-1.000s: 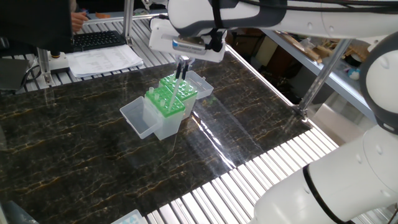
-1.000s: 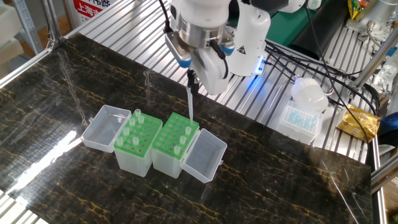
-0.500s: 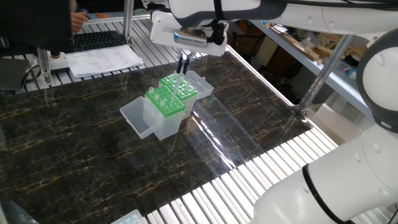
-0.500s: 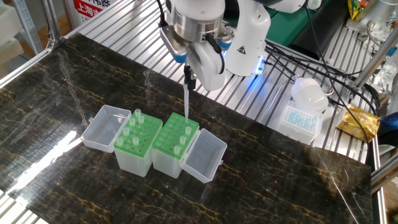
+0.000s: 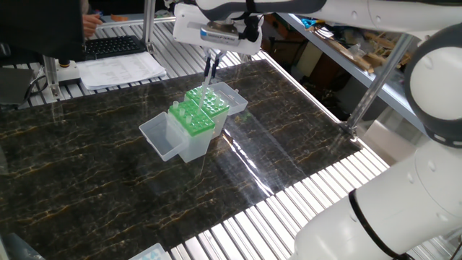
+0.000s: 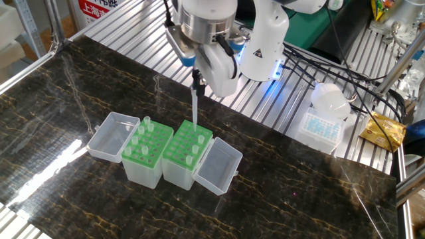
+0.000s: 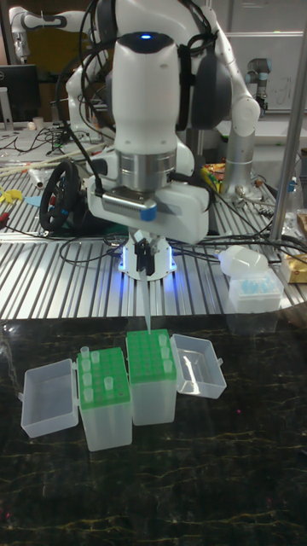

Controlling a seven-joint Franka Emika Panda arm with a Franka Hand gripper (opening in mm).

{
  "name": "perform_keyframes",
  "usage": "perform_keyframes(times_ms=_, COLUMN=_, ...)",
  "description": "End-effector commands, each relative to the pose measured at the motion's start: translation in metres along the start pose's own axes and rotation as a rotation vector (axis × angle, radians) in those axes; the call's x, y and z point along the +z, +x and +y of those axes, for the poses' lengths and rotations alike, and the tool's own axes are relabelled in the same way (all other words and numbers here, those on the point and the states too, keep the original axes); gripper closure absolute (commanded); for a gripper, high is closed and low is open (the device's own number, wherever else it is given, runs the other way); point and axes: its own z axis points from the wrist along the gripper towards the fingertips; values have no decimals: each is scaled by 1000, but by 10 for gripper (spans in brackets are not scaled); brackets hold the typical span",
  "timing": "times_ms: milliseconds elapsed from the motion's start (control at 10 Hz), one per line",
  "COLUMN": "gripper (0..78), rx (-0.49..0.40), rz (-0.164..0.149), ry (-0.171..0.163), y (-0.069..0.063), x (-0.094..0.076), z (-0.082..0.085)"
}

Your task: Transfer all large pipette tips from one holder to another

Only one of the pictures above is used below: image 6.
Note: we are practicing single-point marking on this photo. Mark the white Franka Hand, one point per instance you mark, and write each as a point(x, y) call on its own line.
point(222, 73)

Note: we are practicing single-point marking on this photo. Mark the clear large pipette tip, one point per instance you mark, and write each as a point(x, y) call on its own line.
point(127, 151)
point(189, 160)
point(134, 139)
point(201, 138)
point(150, 127)
point(147, 120)
point(195, 149)
point(140, 129)
point(194, 113)
point(144, 150)

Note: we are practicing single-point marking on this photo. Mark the clear tip box green rack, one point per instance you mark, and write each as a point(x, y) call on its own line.
point(176, 176)
point(142, 176)

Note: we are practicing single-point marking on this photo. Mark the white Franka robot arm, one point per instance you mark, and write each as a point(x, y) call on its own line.
point(265, 49)

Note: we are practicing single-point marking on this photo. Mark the silver white second robot arm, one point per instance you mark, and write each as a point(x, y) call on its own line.
point(401, 16)

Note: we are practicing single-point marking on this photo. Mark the dark green mat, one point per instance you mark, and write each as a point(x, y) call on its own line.
point(305, 30)

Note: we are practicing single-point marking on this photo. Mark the red sign white characters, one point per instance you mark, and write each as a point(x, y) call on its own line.
point(93, 8)

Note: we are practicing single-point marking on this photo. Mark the clear tip box blue rack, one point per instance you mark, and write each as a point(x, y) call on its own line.
point(318, 132)

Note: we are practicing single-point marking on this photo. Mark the white translucent plastic container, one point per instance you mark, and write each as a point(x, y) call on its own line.
point(330, 99)

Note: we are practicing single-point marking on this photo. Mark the black marble pattern board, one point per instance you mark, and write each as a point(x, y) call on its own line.
point(282, 192)

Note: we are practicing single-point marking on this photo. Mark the black cylindrical bin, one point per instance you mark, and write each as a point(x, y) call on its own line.
point(342, 33)

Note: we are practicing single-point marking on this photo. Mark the diagonal aluminium strut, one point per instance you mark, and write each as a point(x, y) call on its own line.
point(56, 20)

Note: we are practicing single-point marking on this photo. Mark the gold foil bag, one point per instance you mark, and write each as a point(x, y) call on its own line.
point(382, 132)

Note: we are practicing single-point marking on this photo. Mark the white foam block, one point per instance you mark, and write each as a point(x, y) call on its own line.
point(10, 36)

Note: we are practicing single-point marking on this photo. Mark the yellow red snack bag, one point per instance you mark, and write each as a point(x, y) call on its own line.
point(380, 8)

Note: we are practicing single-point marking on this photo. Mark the clear plastic bag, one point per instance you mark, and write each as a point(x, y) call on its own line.
point(413, 78)

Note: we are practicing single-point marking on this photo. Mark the dark blue object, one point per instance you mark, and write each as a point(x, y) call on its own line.
point(415, 136)

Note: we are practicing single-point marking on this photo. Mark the grey wrist camera blue label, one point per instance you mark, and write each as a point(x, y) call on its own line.
point(176, 41)

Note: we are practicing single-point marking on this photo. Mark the perforated metal shelf post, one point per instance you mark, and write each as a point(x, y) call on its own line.
point(30, 30)

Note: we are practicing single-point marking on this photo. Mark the aluminium frame bar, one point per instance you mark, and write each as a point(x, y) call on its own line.
point(401, 63)
point(411, 187)

